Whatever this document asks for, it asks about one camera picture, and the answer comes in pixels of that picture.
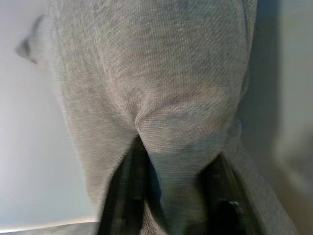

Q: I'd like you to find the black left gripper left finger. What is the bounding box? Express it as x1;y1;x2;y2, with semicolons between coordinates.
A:
97;133;169;235

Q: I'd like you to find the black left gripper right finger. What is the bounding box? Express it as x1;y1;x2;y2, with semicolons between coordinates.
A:
202;151;260;235

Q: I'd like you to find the grey pillow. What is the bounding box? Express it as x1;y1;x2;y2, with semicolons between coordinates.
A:
14;0;301;235

